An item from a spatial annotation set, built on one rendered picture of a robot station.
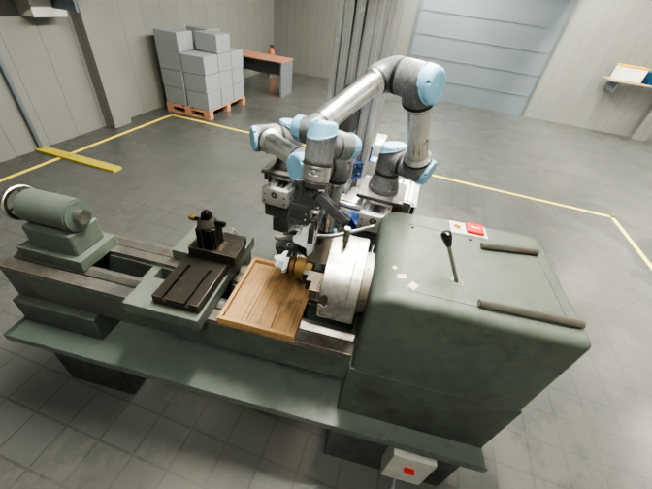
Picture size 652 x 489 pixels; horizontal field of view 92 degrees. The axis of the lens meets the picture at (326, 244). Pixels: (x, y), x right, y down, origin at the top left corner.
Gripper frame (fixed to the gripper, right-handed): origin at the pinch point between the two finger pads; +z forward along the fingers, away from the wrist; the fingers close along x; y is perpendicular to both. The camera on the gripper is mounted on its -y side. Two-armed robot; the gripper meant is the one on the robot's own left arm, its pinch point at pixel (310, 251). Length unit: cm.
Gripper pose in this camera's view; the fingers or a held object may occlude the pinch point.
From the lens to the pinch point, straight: 90.3
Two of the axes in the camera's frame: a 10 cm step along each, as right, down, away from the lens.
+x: -1.6, 3.2, -9.3
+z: -1.7, 9.2, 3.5
